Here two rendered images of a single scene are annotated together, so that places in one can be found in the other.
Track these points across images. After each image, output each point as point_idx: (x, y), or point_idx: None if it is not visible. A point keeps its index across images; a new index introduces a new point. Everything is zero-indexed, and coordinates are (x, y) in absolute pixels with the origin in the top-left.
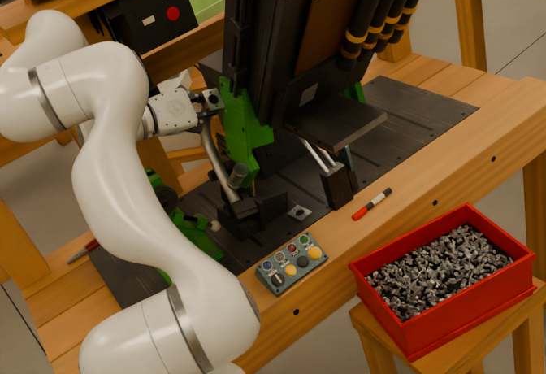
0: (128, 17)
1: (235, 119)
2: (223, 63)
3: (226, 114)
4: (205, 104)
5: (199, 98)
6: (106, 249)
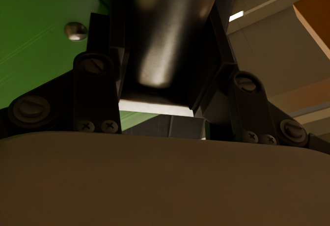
0: None
1: (3, 62)
2: (196, 124)
3: (65, 18)
4: (171, 62)
5: (200, 106)
6: None
